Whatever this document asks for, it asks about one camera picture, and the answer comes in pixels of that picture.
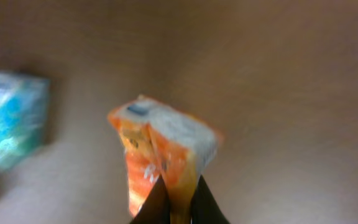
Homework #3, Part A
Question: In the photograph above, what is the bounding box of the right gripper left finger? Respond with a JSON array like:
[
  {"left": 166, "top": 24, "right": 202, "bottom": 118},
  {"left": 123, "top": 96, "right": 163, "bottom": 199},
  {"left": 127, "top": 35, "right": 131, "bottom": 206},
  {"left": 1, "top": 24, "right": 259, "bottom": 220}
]
[{"left": 129, "top": 177, "right": 170, "bottom": 224}]

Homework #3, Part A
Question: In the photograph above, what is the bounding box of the teal small tissue pack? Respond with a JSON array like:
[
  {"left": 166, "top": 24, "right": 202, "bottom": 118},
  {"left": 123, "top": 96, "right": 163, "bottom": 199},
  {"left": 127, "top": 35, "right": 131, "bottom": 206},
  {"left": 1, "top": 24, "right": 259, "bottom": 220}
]
[{"left": 0, "top": 71, "right": 50, "bottom": 172}]

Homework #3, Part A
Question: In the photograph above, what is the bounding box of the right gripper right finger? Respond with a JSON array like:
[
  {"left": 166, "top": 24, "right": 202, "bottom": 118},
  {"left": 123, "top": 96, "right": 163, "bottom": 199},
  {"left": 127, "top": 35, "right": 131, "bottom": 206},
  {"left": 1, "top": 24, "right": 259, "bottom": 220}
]
[{"left": 191, "top": 176, "right": 229, "bottom": 224}]

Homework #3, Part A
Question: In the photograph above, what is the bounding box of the orange small tissue pack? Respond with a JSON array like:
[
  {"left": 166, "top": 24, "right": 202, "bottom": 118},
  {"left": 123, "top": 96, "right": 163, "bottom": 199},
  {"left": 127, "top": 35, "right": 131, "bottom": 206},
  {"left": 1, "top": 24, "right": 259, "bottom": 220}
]
[{"left": 108, "top": 96, "right": 222, "bottom": 215}]

